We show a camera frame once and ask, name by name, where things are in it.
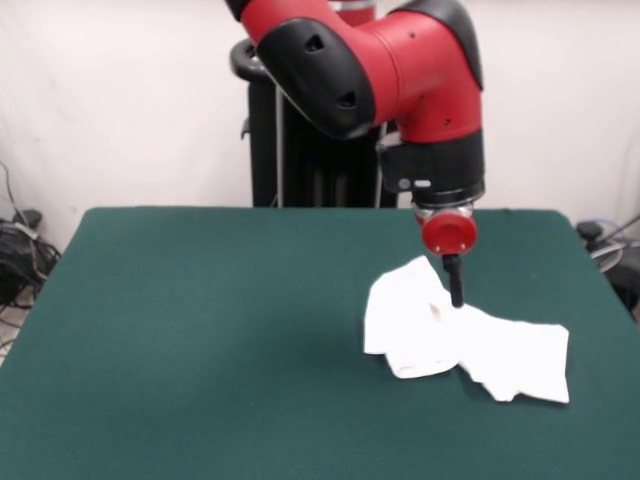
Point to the white towel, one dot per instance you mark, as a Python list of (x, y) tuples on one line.
[(500, 345)]

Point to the dark green table cloth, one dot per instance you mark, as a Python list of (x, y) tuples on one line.
[(150, 350)]

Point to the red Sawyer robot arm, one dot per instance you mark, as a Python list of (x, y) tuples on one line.
[(400, 65)]

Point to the black power adapter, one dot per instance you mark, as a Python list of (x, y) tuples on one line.
[(30, 217)]

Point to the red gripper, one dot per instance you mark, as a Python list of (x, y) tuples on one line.
[(450, 235)]

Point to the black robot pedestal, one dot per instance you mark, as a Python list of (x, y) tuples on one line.
[(300, 165)]

